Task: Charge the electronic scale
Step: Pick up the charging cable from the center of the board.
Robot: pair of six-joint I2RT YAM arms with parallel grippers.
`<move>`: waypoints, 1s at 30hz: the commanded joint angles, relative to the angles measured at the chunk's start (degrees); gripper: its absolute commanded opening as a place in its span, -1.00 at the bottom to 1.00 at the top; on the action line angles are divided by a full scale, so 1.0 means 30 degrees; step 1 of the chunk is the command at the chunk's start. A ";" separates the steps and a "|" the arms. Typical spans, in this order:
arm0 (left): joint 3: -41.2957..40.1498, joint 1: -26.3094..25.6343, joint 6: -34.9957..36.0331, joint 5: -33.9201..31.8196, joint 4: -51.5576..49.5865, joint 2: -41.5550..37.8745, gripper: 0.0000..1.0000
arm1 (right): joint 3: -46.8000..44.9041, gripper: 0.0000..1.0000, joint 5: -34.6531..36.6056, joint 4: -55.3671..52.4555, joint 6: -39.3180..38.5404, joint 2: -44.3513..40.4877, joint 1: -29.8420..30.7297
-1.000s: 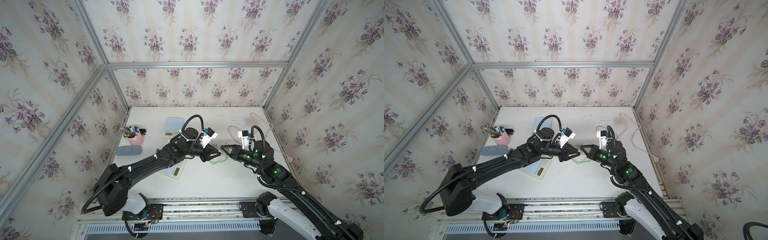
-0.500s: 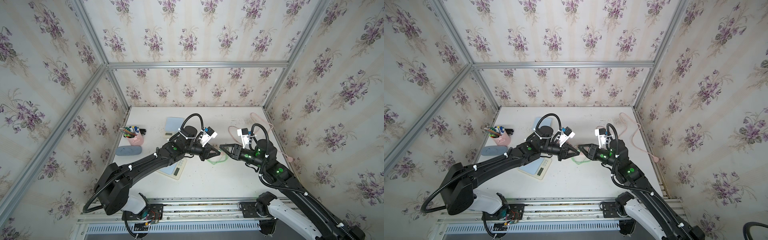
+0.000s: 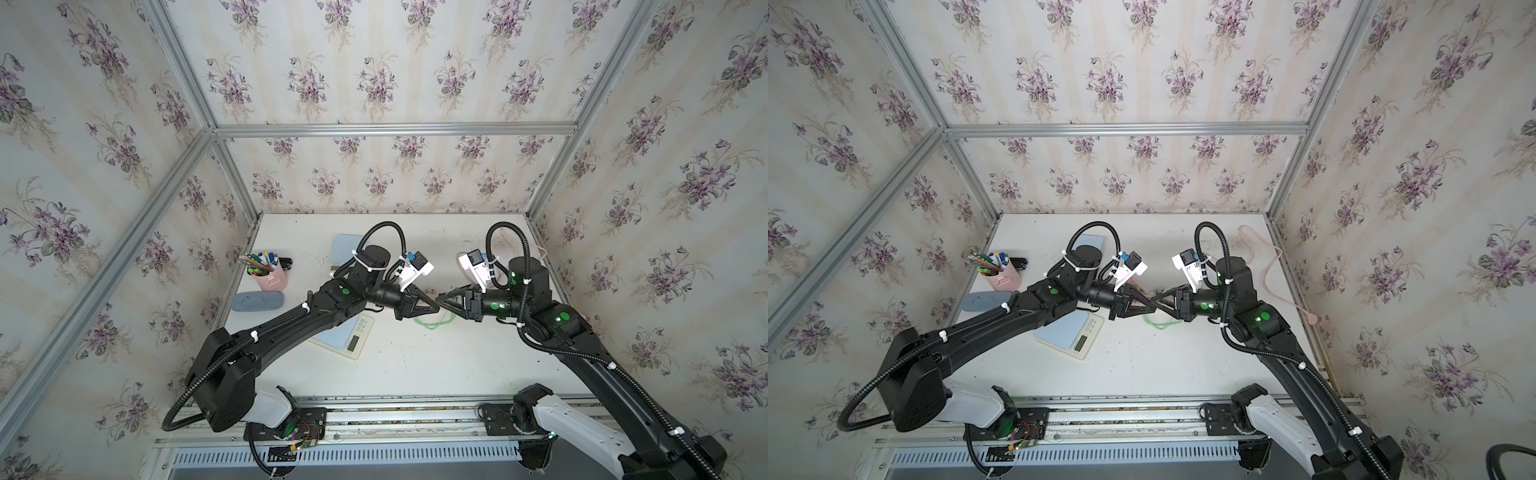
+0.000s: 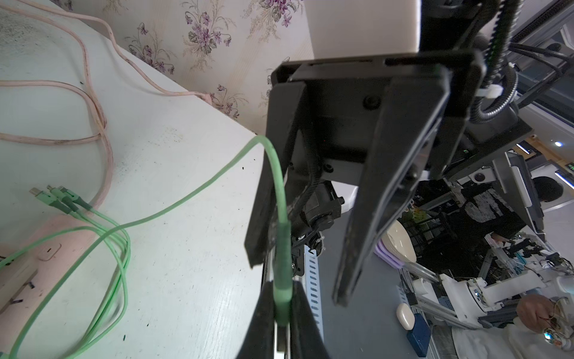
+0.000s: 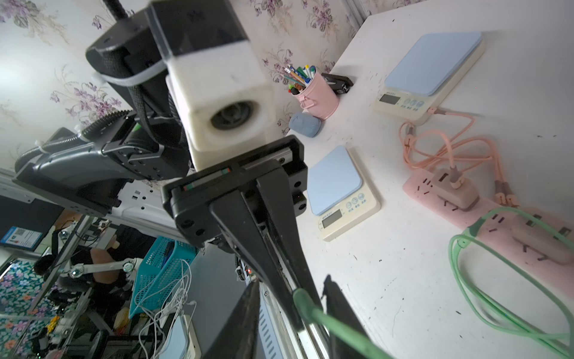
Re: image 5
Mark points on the cream blue electronic scale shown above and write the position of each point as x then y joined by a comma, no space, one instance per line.
339,195
427,74

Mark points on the black stapler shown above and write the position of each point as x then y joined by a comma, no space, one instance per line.
339,84

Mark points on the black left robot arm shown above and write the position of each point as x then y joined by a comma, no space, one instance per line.
86,171

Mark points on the aluminium enclosure frame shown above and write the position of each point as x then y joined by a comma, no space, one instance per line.
356,9

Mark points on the pink pen holder cup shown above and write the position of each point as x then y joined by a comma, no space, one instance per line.
318,99

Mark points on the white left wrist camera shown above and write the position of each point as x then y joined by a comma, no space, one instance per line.
224,100

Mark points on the pink power strip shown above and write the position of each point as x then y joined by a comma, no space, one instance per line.
496,233

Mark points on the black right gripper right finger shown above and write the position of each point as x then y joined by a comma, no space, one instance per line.
338,307

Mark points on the aluminium mounting rail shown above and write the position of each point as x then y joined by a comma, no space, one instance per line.
280,340

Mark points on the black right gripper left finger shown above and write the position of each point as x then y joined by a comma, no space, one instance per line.
238,338

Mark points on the teal plastic basket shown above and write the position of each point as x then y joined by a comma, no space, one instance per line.
160,271

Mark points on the coloured pens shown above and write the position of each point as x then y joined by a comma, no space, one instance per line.
298,80

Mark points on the cream blue front electronic scale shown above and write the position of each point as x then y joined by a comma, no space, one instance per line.
339,195

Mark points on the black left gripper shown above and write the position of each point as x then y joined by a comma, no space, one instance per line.
282,175

